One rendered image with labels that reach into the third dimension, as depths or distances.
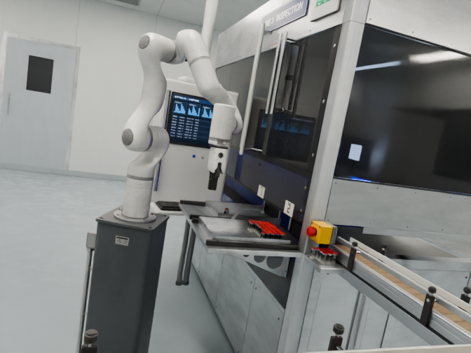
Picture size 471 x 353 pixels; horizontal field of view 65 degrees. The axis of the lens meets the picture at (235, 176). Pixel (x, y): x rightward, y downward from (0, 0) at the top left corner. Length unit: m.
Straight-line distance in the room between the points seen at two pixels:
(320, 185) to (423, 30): 0.75
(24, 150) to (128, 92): 1.96
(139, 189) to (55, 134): 5.30
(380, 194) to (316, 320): 0.61
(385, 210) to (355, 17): 0.79
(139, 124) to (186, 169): 0.80
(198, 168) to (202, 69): 1.01
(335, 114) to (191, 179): 1.17
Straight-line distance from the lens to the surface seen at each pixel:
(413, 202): 1.80
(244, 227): 1.75
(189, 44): 1.53
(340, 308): 1.77
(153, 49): 1.59
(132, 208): 1.68
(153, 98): 1.62
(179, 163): 2.31
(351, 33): 1.54
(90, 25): 6.94
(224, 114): 1.39
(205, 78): 1.46
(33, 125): 6.94
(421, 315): 1.23
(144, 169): 1.65
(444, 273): 2.08
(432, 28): 1.78
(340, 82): 1.50
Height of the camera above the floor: 1.35
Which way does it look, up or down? 8 degrees down
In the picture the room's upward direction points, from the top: 10 degrees clockwise
